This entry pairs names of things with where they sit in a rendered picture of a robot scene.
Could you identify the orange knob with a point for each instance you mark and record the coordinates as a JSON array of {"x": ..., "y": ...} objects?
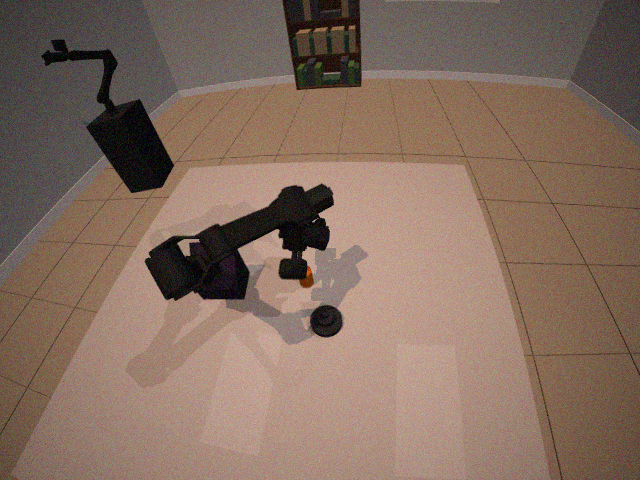
[{"x": 308, "y": 281}]

